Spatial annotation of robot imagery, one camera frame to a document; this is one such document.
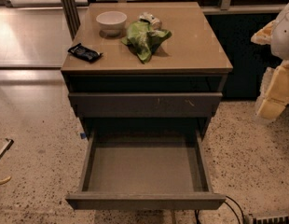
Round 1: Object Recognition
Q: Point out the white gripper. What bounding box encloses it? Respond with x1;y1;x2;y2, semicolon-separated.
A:
251;3;289;120

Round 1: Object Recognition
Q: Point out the green rice chip bag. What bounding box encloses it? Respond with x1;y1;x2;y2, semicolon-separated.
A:
121;21;172;63

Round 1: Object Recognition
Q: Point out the brown drawer cabinet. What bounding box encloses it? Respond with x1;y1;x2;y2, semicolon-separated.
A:
62;2;232;133

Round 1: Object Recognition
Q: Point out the open middle drawer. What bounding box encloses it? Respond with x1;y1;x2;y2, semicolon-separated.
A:
66;130;226;210

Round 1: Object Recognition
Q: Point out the crushed silver can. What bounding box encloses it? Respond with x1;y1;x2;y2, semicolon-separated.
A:
139;12;162;30

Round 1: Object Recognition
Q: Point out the power strip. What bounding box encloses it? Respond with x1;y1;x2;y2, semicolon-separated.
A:
245;214;289;224

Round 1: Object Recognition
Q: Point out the white ceramic bowl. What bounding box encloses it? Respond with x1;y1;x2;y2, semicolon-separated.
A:
96;11;127;36

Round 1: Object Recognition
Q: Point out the black snack packet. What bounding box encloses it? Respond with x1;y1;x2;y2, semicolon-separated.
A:
68;43;103;63

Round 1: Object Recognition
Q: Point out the blue tape piece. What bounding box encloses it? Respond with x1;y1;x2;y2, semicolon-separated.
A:
80;133;87;139

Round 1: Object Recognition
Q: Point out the metal chair leg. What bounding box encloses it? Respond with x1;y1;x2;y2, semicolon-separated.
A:
0;137;15;187

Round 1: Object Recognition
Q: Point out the black floor cable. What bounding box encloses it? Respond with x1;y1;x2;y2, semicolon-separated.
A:
194;195;247;224

